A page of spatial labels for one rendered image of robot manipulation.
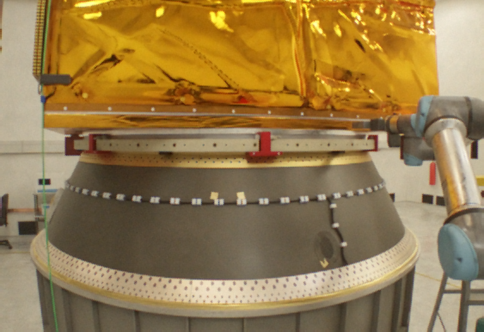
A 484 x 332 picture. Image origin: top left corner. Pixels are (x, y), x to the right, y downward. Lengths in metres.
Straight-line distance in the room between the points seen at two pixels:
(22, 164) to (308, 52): 5.83
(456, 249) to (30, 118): 6.56
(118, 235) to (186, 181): 0.34
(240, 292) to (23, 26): 6.38
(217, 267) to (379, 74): 1.14
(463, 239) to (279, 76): 0.99
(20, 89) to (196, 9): 5.68
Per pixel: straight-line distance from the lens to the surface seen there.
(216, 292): 1.30
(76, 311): 1.65
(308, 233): 1.42
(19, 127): 6.85
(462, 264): 0.80
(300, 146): 1.48
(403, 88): 1.96
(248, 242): 1.35
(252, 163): 1.44
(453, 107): 1.08
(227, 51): 1.43
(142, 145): 1.50
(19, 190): 6.90
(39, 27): 1.49
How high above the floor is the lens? 1.71
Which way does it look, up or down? 2 degrees down
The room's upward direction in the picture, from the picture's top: straight up
